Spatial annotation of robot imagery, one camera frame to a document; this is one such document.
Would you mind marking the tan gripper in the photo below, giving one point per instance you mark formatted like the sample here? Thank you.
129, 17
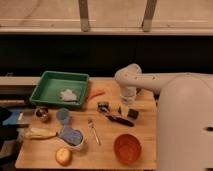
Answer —
123, 110

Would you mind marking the black eraser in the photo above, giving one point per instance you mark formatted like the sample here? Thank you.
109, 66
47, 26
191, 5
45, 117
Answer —
132, 113

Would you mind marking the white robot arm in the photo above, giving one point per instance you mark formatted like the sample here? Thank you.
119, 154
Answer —
184, 115

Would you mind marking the white crumpled plastic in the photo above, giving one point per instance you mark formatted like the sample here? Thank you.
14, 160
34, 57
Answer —
68, 95

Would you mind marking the blue plastic cup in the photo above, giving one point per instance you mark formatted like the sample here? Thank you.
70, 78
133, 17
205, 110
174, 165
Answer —
63, 116

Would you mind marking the small metal cup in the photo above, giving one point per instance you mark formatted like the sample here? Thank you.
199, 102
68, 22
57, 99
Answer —
42, 113

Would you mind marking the dark purple bowl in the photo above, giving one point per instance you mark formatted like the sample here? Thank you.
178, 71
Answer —
138, 90

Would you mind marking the small black clip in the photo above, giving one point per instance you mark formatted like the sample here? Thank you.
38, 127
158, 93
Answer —
103, 106

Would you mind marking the orange carrot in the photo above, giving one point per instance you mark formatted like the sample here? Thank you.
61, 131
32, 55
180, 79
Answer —
95, 93

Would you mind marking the silver fork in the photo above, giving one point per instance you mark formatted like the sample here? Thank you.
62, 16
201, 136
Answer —
91, 125

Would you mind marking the orange bowl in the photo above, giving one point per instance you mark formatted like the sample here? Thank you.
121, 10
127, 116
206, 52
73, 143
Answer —
127, 149

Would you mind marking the green plastic tray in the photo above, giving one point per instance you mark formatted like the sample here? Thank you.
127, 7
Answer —
52, 84

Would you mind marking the banana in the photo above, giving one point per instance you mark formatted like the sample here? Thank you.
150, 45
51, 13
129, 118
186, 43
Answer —
34, 133

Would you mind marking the blue object at left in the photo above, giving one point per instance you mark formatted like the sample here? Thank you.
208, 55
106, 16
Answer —
15, 118

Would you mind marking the black handled peeler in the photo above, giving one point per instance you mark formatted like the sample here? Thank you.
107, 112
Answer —
120, 120

